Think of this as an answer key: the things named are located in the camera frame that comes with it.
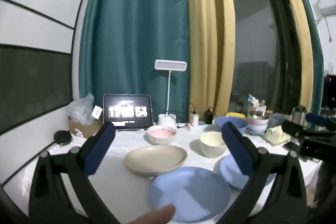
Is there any tablet with clock display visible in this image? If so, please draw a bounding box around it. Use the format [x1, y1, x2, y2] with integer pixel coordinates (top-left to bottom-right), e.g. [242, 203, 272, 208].
[103, 94, 154, 132]

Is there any steel bowl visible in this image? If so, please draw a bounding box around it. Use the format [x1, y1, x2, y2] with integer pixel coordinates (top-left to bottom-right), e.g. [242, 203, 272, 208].
[249, 111, 268, 120]

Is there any beige plate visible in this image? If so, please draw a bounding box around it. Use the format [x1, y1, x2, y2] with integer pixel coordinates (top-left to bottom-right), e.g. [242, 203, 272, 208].
[123, 145, 188, 176]

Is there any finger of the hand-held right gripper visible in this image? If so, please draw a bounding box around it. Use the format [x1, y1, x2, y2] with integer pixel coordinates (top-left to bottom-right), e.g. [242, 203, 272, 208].
[305, 112, 336, 127]
[282, 120, 307, 137]

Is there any pink spotted bowl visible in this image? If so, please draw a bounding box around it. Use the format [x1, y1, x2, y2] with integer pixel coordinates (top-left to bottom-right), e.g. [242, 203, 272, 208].
[146, 125, 177, 145]

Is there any narrow teal curtain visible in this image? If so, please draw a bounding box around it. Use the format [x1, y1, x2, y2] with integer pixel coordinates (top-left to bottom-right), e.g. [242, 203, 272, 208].
[287, 0, 325, 112]

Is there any small blue plate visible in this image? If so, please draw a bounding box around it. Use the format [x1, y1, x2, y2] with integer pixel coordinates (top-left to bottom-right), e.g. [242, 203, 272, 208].
[219, 154, 275, 190]

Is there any white air conditioner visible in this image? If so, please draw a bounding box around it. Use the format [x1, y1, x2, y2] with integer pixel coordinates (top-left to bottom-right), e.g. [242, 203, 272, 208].
[316, 0, 336, 16]

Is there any person's left hand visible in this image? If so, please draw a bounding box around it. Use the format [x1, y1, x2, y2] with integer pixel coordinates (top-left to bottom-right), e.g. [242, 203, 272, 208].
[123, 204, 176, 224]

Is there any light blue bowl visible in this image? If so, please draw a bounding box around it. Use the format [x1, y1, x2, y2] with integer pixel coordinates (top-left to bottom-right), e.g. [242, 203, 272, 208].
[247, 122, 269, 135]

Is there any narrow yellow curtain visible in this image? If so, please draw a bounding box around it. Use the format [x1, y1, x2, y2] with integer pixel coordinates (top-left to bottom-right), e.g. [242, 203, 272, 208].
[270, 0, 313, 112]

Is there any paper carton with utensils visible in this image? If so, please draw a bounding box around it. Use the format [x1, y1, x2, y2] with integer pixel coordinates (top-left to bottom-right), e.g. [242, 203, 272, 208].
[248, 94, 266, 113]

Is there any glass sliding door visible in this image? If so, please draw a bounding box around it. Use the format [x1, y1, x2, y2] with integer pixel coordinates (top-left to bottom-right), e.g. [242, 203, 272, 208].
[225, 0, 290, 112]

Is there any grey cloth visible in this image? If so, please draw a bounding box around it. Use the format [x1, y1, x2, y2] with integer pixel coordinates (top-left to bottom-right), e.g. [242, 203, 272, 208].
[268, 113, 292, 128]

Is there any small white box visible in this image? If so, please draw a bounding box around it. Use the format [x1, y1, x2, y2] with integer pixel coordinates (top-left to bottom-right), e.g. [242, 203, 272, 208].
[92, 106, 103, 120]

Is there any large blue plate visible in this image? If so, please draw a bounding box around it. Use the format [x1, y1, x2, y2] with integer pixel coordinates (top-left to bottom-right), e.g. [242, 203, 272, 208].
[148, 167, 231, 223]

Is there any black round puck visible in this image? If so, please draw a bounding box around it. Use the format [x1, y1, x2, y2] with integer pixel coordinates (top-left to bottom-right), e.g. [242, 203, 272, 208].
[54, 130, 72, 146]

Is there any crumpled yellow cloth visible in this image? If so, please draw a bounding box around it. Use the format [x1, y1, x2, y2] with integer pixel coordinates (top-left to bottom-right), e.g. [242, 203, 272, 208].
[264, 126, 292, 146]

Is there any white desk lamp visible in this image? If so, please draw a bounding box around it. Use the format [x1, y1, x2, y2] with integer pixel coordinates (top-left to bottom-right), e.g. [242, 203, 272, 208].
[154, 59, 188, 133]

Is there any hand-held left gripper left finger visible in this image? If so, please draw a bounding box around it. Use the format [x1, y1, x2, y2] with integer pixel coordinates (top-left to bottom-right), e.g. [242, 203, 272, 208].
[28, 122, 121, 224]

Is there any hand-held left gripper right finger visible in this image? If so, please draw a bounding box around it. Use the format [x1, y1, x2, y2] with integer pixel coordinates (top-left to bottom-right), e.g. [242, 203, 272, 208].
[215, 121, 308, 224]

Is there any cream bowl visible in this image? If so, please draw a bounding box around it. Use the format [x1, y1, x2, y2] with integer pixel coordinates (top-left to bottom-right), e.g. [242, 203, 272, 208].
[199, 131, 228, 158]

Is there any yellow wipes pack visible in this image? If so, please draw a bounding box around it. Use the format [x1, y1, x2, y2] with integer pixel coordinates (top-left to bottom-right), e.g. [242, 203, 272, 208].
[225, 112, 246, 120]

